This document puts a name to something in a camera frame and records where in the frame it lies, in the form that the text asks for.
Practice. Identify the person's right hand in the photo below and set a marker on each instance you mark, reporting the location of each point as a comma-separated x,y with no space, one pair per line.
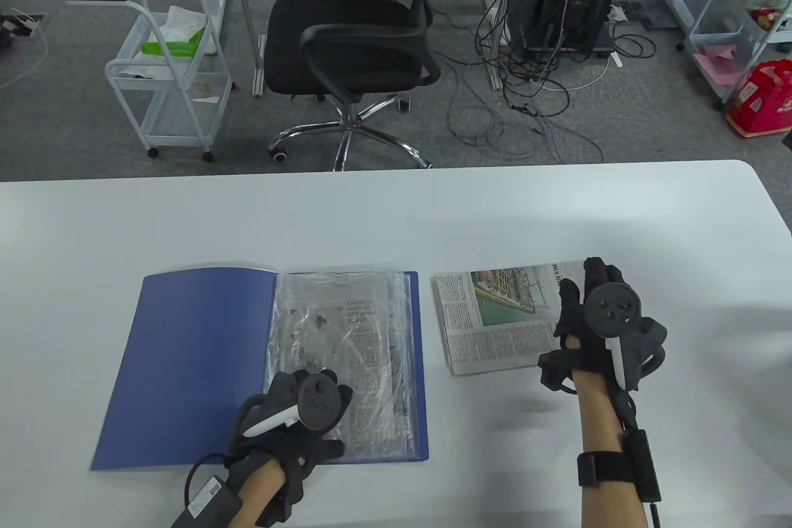
569,311

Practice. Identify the person's left hand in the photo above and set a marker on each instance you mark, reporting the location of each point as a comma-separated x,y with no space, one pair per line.
281,392

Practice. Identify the newspaper with grey photo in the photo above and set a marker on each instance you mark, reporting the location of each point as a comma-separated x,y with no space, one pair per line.
365,354

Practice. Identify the newspaper with building photo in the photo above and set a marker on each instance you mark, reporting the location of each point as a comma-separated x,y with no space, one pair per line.
482,342

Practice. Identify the blue file folder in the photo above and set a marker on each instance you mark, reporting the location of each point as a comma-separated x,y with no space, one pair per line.
185,367

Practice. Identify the person's left forearm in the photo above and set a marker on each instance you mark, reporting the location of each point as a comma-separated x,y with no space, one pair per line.
260,491

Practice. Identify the person's right forearm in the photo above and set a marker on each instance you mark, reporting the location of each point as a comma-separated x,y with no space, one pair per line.
597,423

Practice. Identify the black left hand controller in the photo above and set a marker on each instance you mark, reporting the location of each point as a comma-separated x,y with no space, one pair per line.
318,401

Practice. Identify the black hand controller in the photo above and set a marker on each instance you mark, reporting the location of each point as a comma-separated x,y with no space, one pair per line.
318,401
612,308

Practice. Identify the black right hand controller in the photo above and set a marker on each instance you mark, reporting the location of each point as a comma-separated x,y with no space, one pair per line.
612,308

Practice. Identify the black left wrist sensor box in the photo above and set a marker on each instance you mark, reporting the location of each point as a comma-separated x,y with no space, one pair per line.
207,500

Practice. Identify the black wrist sensor box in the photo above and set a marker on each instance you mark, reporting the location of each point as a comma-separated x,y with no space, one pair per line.
207,500
643,466

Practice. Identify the black right wrist sensor box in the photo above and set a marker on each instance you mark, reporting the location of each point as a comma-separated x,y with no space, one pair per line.
643,466

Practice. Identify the red gift bag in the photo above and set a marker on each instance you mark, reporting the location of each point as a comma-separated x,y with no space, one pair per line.
764,101

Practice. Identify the pink paper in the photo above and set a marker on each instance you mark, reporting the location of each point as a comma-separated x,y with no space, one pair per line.
721,67

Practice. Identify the white shelf rack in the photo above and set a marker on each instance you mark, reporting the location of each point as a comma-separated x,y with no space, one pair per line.
730,36

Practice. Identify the white crumpled paper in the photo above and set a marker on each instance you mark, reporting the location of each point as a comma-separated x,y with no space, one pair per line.
145,71

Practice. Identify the black office chair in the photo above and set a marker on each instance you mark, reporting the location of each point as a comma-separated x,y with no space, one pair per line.
346,39

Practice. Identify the green tissue box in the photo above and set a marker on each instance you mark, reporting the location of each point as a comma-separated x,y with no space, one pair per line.
173,48

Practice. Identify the floor power strip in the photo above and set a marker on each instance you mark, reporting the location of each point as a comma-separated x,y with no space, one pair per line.
18,23

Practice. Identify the white desk leg frame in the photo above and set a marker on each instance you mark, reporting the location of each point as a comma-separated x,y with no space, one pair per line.
493,57

